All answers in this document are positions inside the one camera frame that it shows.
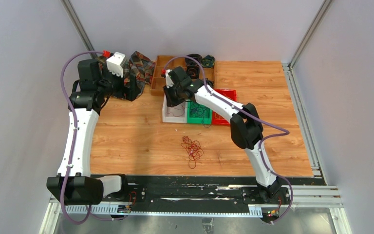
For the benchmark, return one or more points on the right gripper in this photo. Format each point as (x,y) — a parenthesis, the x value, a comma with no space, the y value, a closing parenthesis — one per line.
(170,102)

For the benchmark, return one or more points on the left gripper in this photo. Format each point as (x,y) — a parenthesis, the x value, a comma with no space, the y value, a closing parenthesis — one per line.
(130,93)

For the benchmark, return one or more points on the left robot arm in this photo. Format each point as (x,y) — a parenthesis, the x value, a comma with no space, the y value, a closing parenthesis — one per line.
(73,183)

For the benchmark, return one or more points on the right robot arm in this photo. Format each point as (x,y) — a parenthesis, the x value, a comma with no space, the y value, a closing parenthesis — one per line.
(245,127)

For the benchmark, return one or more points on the white plastic bin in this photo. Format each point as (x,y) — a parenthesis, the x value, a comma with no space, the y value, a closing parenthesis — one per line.
(176,114)

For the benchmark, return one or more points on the plaid cloth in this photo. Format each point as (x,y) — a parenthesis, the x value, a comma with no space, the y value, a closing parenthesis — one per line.
(137,62)

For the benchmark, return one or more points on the green plastic bin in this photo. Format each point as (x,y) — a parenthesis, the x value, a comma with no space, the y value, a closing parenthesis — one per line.
(198,114)

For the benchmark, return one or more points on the rolled orange spotted tie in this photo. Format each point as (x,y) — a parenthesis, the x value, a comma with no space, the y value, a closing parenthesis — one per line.
(193,71)

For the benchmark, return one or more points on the rolled dark tie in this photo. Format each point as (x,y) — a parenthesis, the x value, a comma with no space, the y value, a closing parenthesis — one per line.
(196,57)

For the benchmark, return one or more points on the wooden compartment tray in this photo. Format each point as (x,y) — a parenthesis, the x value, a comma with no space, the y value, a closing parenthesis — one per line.
(165,62)

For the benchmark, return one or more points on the rolled green patterned tie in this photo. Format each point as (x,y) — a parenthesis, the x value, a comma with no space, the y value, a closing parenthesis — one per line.
(209,83)

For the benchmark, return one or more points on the rolled teal yellow tie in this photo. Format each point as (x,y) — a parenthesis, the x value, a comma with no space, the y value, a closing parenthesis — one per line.
(208,61)

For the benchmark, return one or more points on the red plastic bin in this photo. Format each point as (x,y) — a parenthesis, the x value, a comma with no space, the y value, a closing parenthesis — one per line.
(229,94)

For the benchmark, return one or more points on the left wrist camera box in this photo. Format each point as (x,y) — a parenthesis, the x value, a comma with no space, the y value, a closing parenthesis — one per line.
(115,64)

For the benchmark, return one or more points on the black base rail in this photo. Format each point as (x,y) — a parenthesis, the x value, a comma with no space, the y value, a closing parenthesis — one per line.
(204,194)

